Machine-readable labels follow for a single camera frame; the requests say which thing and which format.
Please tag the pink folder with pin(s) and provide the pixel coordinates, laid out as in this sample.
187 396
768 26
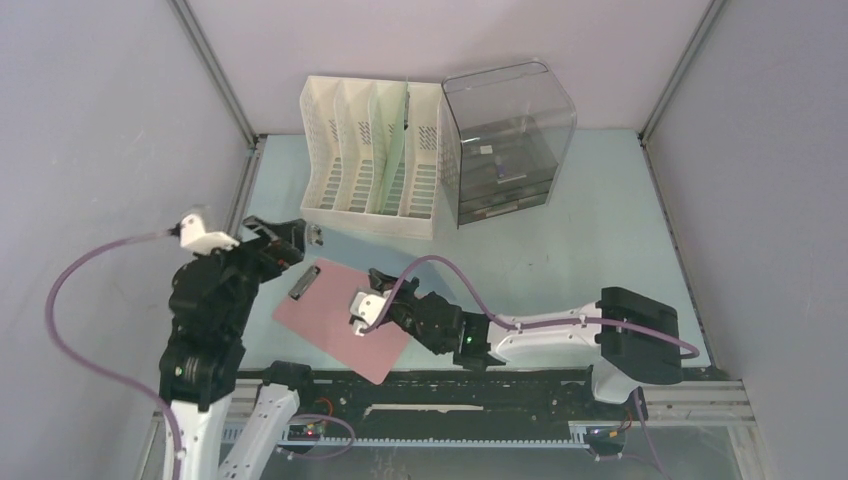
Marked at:
321 316

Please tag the purple marker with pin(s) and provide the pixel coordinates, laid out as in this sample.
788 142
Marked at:
501 170

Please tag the smoky transparent drawer cabinet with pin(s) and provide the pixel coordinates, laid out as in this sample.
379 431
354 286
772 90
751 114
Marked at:
520 113

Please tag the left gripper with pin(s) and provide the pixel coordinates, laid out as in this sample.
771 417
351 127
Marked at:
282 243

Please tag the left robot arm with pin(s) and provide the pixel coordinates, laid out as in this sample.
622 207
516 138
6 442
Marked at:
212 297

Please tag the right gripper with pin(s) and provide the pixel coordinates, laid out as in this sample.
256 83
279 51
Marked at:
382 281

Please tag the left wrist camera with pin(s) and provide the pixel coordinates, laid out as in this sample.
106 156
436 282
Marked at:
196 238

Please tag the white file organizer rack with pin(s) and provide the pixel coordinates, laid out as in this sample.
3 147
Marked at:
334 112

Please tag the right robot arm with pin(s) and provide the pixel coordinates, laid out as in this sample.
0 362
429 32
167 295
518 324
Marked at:
630 340

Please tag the green clipboard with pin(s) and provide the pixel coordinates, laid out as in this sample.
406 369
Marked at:
388 111

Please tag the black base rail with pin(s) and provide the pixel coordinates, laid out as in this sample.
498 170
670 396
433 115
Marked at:
451 403

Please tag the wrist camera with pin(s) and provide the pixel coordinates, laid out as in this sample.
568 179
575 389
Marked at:
196 238
368 310

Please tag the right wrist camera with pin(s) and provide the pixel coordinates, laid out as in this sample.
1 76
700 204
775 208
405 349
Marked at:
368 310

